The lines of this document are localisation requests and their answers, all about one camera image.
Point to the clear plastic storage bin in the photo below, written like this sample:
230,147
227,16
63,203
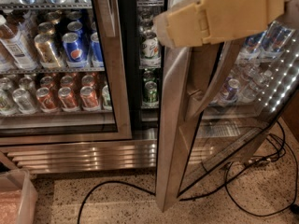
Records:
18,198

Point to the glass fridge door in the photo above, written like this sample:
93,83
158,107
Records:
29,99
200,93

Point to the water bottle white cap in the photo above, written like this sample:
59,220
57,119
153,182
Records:
254,87

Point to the iced tea bottle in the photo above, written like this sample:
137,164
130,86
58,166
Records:
22,51

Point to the gold soda can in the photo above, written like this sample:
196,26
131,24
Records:
49,55

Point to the red soda can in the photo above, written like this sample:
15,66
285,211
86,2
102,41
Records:
68,99

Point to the steel fridge bottom grille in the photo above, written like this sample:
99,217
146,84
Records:
175,159

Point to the blue Pepsi can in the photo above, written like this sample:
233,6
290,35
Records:
75,50

